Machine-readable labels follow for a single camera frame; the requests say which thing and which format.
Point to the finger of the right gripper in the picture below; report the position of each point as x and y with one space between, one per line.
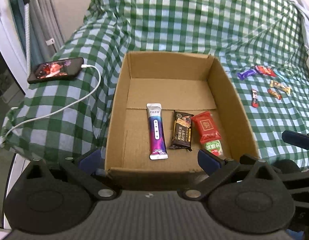
296 139

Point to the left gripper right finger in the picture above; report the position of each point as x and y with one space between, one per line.
219 172

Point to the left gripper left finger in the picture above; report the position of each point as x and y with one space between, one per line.
81 169

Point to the red square snack packet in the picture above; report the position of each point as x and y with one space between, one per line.
207 129

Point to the yellow snack bar wrapper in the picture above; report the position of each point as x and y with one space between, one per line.
280 86

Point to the purple chocolate bar wrapper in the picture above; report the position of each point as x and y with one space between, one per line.
246 74

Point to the green white snack packet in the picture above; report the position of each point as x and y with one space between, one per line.
215 147

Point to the dark brown chocolate packet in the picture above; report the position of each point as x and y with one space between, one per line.
182 131

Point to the small red orange candy bar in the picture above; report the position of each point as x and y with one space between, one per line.
274 94

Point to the purple white stick pouch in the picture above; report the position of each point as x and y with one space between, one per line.
157 141

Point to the red white black snack stick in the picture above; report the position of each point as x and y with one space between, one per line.
254 102

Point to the light blue stick packet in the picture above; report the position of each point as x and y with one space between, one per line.
282 77

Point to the brown cardboard box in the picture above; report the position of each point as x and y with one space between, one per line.
191 83

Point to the red wide snack packet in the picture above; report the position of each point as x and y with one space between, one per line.
265 71

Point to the black smartphone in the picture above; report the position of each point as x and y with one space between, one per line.
66 69

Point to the green checkered cloth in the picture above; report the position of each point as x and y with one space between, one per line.
62 118

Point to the grey curtain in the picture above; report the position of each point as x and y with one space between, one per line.
45 33

